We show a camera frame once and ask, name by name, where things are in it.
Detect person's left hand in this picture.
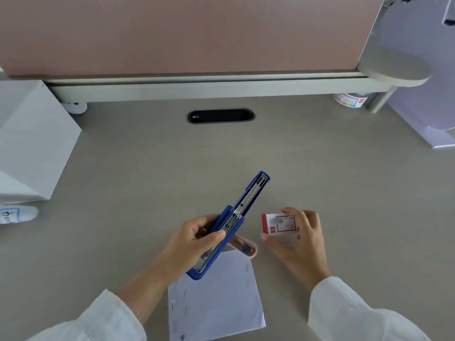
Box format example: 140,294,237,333
156,214,227,282

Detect person's right hand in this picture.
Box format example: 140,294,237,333
260,207,332,291

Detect red and white staple box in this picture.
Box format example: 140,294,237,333
262,213,298,236

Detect blue stapler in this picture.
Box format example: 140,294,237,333
186,170,271,280

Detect person's right forearm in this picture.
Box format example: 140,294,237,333
307,272,433,341

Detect person's left forearm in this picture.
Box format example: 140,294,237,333
26,263,175,341

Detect white paper sheet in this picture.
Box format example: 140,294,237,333
168,249,267,341

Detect white tub with colourful label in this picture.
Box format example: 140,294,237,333
333,92,371,109

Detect white partition foot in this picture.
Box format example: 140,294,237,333
61,102,88,115

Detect white bottle with handwritten label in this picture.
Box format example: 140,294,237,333
0,205,39,225

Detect white paper bag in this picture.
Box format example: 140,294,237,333
0,79,82,205

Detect pink partition panel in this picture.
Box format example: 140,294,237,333
0,0,384,79

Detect black oval cable grommet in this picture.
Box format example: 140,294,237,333
187,108,256,125

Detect grey partition base rail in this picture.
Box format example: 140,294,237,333
42,71,392,103

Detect grey round bracket shelf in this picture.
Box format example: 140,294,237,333
356,45,433,114

